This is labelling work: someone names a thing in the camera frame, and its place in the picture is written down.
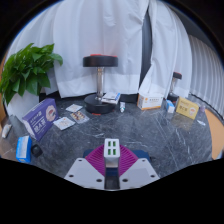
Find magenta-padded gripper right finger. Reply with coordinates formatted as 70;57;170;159
117;144;161;191

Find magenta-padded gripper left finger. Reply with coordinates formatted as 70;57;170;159
64;144;108;190

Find white charger with green ports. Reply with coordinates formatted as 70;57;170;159
103;138;121;169

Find small black round object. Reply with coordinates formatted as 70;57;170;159
30;144;43;158

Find white card packet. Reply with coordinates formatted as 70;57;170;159
65;103;84;113
52;116;77;131

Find blister pack of pills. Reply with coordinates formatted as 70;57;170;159
69;110;90;125

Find blue and white small box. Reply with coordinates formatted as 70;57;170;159
15;135;33;164

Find purple cardboard box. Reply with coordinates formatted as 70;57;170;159
21;97;60;142

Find white and orange box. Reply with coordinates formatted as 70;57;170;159
136;92;165;111

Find yellow box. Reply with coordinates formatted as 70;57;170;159
174;96;200;121

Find flat white blue box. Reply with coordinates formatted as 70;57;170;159
100;91;122;105

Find black round stool red trim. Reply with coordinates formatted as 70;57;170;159
82;53;119;115
166;71;183;104

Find green leafy potted plant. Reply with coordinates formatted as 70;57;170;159
0;42;64;118

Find white vertical blinds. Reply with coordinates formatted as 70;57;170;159
188;33;224;117

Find white curtain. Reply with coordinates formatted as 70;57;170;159
138;0;193;99
6;0;150;99

